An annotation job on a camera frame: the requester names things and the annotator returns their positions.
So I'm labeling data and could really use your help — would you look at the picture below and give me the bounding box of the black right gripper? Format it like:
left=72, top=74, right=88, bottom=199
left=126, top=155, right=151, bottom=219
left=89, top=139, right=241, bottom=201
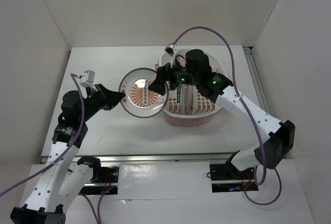
left=148, top=55, right=199, bottom=95

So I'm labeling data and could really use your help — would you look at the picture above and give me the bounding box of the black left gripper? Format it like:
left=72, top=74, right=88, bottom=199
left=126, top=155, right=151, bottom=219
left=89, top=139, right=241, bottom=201
left=79, top=83, right=125, bottom=123

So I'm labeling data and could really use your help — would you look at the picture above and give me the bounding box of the plate with dark blue rim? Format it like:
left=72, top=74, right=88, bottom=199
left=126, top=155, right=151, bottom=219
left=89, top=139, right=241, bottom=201
left=176, top=85, right=182, bottom=115

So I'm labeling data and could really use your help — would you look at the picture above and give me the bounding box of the plate with orange sunburst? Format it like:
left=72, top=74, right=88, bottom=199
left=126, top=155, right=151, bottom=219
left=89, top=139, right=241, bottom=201
left=119, top=68, right=169, bottom=118

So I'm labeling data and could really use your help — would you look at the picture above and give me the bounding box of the plate with red characters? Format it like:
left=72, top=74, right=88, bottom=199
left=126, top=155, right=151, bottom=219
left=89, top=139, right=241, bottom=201
left=182, top=85, right=193, bottom=115

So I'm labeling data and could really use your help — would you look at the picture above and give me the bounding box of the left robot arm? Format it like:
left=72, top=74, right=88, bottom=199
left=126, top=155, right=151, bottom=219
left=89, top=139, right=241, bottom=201
left=10, top=84, right=126, bottom=223

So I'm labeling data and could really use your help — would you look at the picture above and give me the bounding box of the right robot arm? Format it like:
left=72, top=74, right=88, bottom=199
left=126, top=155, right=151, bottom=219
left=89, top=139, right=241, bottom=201
left=148, top=49, right=295, bottom=178

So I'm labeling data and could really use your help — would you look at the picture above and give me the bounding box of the white and pink dish rack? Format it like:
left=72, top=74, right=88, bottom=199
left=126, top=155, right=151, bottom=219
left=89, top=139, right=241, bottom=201
left=155, top=49, right=227, bottom=127

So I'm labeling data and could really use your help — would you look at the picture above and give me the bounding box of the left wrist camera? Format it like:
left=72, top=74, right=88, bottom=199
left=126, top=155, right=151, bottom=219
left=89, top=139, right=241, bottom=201
left=79, top=70, right=95, bottom=88

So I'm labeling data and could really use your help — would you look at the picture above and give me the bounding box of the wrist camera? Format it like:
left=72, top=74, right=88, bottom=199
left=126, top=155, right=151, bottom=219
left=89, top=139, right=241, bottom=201
left=164, top=43, right=186, bottom=68
left=79, top=70, right=95, bottom=88

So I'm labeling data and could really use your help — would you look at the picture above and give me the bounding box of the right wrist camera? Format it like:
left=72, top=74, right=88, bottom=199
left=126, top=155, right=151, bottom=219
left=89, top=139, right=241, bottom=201
left=164, top=43, right=186, bottom=68

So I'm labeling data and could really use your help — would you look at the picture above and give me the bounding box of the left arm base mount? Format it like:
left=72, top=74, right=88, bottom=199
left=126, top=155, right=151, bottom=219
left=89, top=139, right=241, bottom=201
left=80, top=166, right=119, bottom=196

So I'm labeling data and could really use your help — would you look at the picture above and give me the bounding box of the aluminium side rail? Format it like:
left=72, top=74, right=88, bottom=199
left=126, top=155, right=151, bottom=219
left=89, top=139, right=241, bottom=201
left=243, top=47, right=270, bottom=113

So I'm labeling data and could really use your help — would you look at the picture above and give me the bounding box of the aluminium front rail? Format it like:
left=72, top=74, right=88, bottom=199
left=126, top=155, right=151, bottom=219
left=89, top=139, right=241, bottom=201
left=40, top=151, right=241, bottom=164

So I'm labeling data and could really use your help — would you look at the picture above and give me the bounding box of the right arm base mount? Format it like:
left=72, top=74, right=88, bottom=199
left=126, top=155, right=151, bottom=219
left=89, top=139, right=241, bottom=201
left=206, top=164, right=259, bottom=193

